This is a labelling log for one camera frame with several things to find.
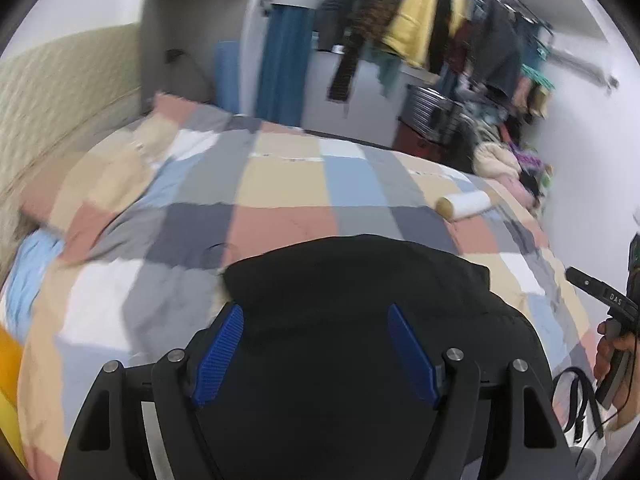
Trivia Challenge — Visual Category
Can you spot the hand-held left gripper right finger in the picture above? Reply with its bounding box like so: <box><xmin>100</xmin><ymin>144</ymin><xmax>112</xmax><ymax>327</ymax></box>
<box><xmin>387</xmin><ymin>302</ymin><xmax>583</xmax><ymax>480</ymax></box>

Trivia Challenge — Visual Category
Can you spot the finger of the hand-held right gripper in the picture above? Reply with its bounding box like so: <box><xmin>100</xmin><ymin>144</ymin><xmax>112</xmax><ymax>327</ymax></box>
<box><xmin>565</xmin><ymin>266</ymin><xmax>605</xmax><ymax>302</ymax></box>

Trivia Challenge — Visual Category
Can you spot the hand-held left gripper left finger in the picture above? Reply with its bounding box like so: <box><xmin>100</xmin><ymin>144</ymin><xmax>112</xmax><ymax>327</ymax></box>
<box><xmin>57</xmin><ymin>304</ymin><xmax>245</xmax><ymax>480</ymax></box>

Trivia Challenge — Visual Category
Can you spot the black puffer jacket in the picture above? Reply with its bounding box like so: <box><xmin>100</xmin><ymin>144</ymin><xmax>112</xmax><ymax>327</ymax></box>
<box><xmin>220</xmin><ymin>234</ymin><xmax>556</xmax><ymax>480</ymax></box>

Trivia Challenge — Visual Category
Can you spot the person's right forearm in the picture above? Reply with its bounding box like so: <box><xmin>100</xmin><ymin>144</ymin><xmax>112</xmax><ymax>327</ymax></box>
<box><xmin>597</xmin><ymin>410</ymin><xmax>640</xmax><ymax>480</ymax></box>

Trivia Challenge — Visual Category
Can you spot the pile of mixed clothes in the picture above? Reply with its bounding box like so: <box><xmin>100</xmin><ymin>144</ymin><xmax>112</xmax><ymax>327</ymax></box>
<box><xmin>450</xmin><ymin>100</ymin><xmax>557</xmax><ymax>208</ymax></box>

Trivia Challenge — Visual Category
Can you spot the person's right hand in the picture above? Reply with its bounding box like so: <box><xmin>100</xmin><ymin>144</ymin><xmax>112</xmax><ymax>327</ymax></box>
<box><xmin>594</xmin><ymin>320</ymin><xmax>640</xmax><ymax>413</ymax></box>

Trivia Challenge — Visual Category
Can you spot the white cylinder roll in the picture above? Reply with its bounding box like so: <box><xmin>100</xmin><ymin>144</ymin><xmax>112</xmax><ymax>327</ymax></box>
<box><xmin>435</xmin><ymin>190</ymin><xmax>493</xmax><ymax>223</ymax></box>

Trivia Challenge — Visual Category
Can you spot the cream fluffy blanket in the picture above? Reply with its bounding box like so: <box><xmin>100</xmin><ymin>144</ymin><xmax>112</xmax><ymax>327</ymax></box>
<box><xmin>472</xmin><ymin>142</ymin><xmax>521</xmax><ymax>179</ymax></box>

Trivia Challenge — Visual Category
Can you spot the patchwork checked quilt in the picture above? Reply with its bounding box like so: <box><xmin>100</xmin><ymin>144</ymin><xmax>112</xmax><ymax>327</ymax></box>
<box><xmin>17</xmin><ymin>92</ymin><xmax>596</xmax><ymax>480</ymax></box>

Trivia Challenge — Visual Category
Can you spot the light blue bed sheet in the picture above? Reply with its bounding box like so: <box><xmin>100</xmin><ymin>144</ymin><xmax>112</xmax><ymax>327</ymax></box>
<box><xmin>0</xmin><ymin>232</ymin><xmax>66</xmax><ymax>336</ymax></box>

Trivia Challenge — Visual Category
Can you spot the green clip sock hanger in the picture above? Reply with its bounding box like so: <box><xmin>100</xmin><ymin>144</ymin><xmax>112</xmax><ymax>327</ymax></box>
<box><xmin>517</xmin><ymin>62</ymin><xmax>555</xmax><ymax>118</ymax></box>

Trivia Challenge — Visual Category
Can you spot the yellow cartoon pillow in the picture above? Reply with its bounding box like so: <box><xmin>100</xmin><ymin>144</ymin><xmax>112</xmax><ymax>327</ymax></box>
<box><xmin>0</xmin><ymin>327</ymin><xmax>26</xmax><ymax>466</ymax></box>

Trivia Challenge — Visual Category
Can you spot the patchwork checked pillow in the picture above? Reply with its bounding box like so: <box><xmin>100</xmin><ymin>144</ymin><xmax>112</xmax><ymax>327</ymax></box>
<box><xmin>17</xmin><ymin>125</ymin><xmax>171</xmax><ymax>241</ymax></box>

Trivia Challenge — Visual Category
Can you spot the white air conditioner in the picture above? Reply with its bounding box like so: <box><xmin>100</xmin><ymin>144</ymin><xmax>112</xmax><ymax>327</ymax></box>
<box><xmin>547</xmin><ymin>35</ymin><xmax>621</xmax><ymax>90</ymax></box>

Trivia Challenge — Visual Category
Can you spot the silver ribbed suitcase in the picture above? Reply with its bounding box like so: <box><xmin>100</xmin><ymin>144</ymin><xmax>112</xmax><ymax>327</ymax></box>
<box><xmin>400</xmin><ymin>85</ymin><xmax>462</xmax><ymax>147</ymax></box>

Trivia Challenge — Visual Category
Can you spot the grey hanging jacket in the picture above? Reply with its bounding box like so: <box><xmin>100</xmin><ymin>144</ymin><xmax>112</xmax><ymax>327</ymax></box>
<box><xmin>479</xmin><ymin>0</ymin><xmax>524</xmax><ymax>99</ymax></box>

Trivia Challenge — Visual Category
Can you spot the dark red hanging garment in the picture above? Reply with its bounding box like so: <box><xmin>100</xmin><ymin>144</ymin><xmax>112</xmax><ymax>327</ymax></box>
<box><xmin>452</xmin><ymin>22</ymin><xmax>481</xmax><ymax>68</ymax></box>

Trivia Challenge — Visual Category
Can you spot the black hanging garment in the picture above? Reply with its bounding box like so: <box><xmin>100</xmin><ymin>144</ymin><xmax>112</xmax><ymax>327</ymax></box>
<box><xmin>425</xmin><ymin>0</ymin><xmax>455</xmax><ymax>77</ymax></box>

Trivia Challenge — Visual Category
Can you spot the teal hanging cloth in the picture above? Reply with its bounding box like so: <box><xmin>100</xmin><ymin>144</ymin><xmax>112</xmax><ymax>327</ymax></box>
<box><xmin>367</xmin><ymin>45</ymin><xmax>402</xmax><ymax>97</ymax></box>

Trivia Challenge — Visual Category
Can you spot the blue curtain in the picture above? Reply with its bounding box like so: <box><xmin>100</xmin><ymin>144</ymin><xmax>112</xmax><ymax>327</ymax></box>
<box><xmin>255</xmin><ymin>4</ymin><xmax>316</xmax><ymax>126</ymax></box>

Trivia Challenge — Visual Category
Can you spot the pale yellow hanging jacket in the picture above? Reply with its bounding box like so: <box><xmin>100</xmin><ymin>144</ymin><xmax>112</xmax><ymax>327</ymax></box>
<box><xmin>447</xmin><ymin>0</ymin><xmax>470</xmax><ymax>38</ymax></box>

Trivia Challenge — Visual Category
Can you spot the cream quilted headboard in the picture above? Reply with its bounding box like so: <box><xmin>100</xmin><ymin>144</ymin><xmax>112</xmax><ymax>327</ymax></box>
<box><xmin>0</xmin><ymin>22</ymin><xmax>143</xmax><ymax>201</ymax></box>

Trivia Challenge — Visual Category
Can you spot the yellow fleece jacket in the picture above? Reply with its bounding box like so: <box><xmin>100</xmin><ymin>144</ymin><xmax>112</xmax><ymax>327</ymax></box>
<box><xmin>382</xmin><ymin>0</ymin><xmax>441</xmax><ymax>68</ymax></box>

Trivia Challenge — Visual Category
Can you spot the brown houndstooth coat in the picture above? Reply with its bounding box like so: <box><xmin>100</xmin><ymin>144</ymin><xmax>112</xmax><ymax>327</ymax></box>
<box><xmin>327</xmin><ymin>0</ymin><xmax>396</xmax><ymax>103</ymax></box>

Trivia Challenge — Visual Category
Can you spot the black long coat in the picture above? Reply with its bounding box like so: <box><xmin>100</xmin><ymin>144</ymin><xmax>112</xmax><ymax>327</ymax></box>
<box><xmin>315</xmin><ymin>0</ymin><xmax>362</xmax><ymax>52</ymax></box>

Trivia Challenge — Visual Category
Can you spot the black strap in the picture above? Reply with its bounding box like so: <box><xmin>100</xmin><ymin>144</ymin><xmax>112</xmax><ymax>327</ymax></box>
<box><xmin>552</xmin><ymin>367</ymin><xmax>601</xmax><ymax>443</ymax></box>

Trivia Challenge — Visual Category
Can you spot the thin black cable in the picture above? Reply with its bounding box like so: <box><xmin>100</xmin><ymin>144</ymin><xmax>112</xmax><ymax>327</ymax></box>
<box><xmin>575</xmin><ymin>400</ymin><xmax>610</xmax><ymax>467</ymax></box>

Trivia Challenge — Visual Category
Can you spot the black plug with cable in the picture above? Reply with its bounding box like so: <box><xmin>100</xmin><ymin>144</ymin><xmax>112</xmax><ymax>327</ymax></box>
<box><xmin>165</xmin><ymin>49</ymin><xmax>216</xmax><ymax>106</ymax></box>

